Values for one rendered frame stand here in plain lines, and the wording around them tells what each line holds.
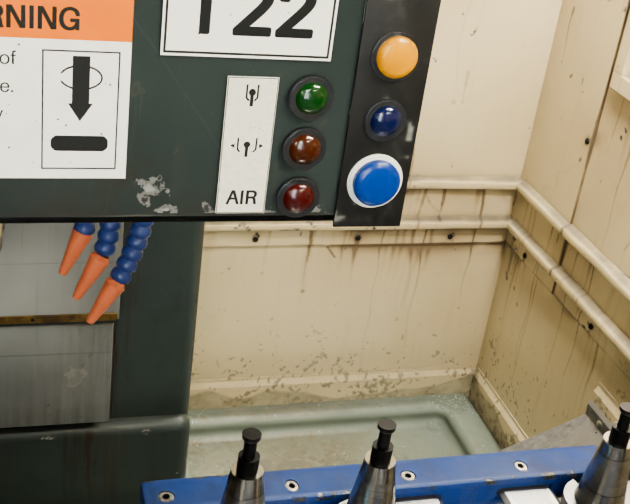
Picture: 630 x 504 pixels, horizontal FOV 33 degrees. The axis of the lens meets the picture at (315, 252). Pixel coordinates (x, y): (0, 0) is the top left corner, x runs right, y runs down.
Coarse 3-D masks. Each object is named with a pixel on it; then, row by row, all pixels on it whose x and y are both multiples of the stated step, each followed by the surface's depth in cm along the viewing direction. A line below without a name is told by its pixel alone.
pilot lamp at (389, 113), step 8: (376, 112) 63; (384, 112) 63; (392, 112) 63; (376, 120) 63; (384, 120) 63; (392, 120) 63; (400, 120) 64; (376, 128) 63; (384, 128) 63; (392, 128) 63; (384, 136) 64
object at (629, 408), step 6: (624, 402) 91; (624, 408) 90; (624, 414) 90; (618, 420) 91; (624, 420) 90; (612, 426) 91; (618, 426) 91; (624, 426) 90; (612, 432) 91; (618, 432) 90; (624, 432) 90; (612, 438) 91; (618, 438) 91; (624, 438) 91; (618, 444) 91; (624, 444) 91
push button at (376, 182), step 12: (360, 168) 64; (372, 168) 64; (384, 168) 64; (360, 180) 64; (372, 180) 64; (384, 180) 65; (396, 180) 65; (360, 192) 65; (372, 192) 65; (384, 192) 65; (396, 192) 66; (372, 204) 65
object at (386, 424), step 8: (384, 424) 84; (392, 424) 84; (384, 432) 83; (392, 432) 83; (376, 440) 85; (384, 440) 84; (376, 448) 84; (384, 448) 84; (392, 448) 84; (376, 456) 84; (384, 456) 84; (376, 464) 84; (384, 464) 84
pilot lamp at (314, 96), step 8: (304, 88) 61; (312, 88) 61; (320, 88) 61; (296, 96) 61; (304, 96) 61; (312, 96) 61; (320, 96) 61; (296, 104) 61; (304, 104) 61; (312, 104) 61; (320, 104) 61; (304, 112) 62; (312, 112) 62
